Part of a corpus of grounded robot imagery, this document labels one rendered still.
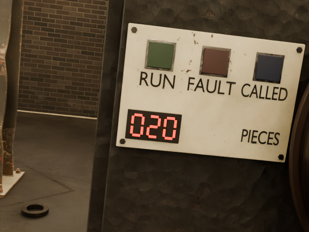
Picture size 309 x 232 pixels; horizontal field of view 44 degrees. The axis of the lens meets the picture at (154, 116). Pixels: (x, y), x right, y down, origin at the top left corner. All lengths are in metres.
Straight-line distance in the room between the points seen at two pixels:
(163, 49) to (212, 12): 0.09
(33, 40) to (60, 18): 0.58
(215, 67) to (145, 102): 0.11
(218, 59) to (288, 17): 0.13
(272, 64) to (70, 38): 6.10
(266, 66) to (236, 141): 0.12
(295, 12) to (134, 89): 0.27
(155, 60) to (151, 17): 0.07
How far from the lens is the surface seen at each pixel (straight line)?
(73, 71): 6.61
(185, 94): 0.57
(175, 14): 0.59
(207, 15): 0.59
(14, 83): 3.42
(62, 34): 6.63
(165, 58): 0.56
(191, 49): 0.57
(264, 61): 0.59
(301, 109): 0.55
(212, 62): 0.57
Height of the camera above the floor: 1.20
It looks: 9 degrees down
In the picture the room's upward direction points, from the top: 7 degrees clockwise
